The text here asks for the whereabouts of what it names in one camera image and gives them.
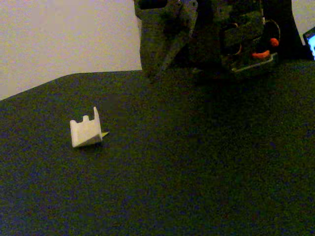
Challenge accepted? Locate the small white plastic part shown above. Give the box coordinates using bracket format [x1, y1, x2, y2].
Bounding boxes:
[69, 106, 103, 148]

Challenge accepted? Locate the dark blue desk mat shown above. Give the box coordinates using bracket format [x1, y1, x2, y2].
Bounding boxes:
[0, 60, 315, 236]

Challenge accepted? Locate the laptop screen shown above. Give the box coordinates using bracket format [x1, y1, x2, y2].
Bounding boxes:
[302, 26, 315, 61]

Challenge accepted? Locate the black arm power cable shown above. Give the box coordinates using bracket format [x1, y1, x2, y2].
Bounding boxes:
[264, 19, 282, 41]

